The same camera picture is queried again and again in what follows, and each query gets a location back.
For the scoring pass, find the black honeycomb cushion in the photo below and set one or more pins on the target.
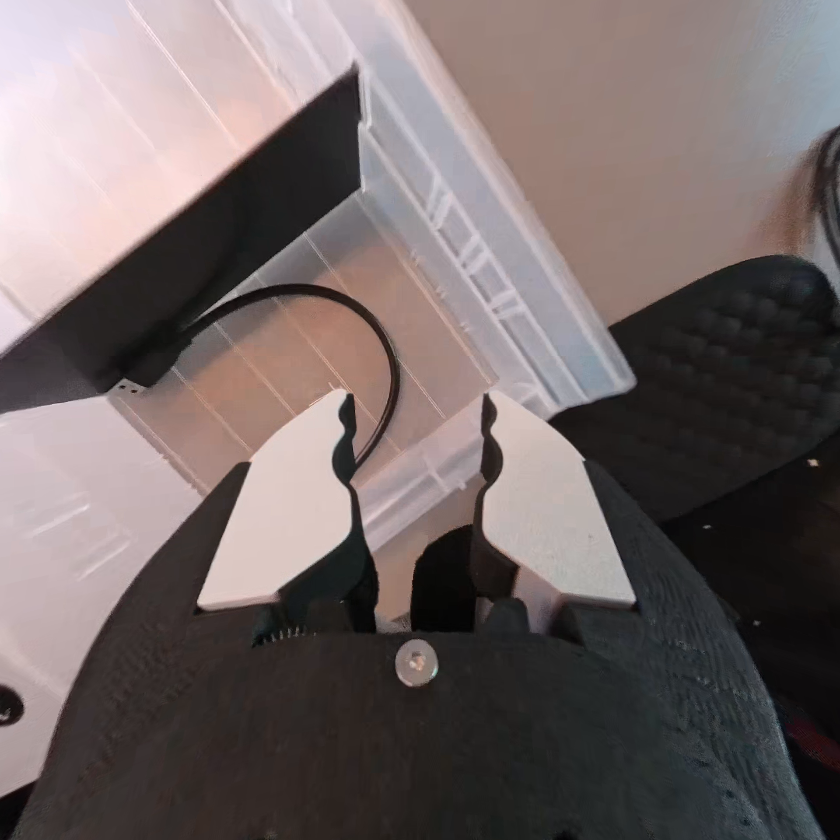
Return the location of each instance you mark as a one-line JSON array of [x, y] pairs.
[[722, 367]]

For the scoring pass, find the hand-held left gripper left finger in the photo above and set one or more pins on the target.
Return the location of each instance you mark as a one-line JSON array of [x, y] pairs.
[[289, 525]]

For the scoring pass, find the clear plastic storage box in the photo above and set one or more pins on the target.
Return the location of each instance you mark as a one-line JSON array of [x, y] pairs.
[[558, 341]]

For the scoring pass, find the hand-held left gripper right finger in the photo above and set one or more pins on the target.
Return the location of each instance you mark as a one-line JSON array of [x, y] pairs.
[[558, 525]]

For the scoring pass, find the black table grommet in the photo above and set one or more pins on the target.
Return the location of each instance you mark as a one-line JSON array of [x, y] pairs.
[[8, 705]]

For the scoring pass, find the plain black usb hub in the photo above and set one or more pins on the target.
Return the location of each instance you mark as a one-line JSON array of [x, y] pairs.
[[197, 262]]

